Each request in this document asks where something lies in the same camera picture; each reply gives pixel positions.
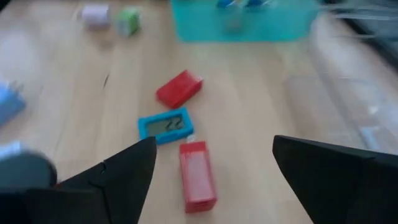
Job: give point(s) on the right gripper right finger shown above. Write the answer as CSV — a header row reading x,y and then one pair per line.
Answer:
x,y
342,193

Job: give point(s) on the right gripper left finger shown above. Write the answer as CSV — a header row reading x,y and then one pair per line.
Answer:
x,y
109,196

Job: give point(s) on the red wall charger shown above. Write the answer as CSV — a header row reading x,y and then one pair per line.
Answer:
x,y
178,90
197,180

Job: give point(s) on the teal digital clock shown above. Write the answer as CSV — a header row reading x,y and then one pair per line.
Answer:
x,y
166,125

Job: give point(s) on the light blue wall charger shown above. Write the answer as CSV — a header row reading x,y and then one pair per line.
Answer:
x,y
11,104

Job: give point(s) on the green wall charger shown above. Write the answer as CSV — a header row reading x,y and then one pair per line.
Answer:
x,y
128,21

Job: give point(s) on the pink wall charger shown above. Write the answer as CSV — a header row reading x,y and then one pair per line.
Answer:
x,y
94,17

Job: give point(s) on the clear plastic tray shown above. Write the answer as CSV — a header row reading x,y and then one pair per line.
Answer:
x,y
342,93

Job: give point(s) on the teal translucent plastic bin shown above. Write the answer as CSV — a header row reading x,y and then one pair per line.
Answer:
x,y
202,25

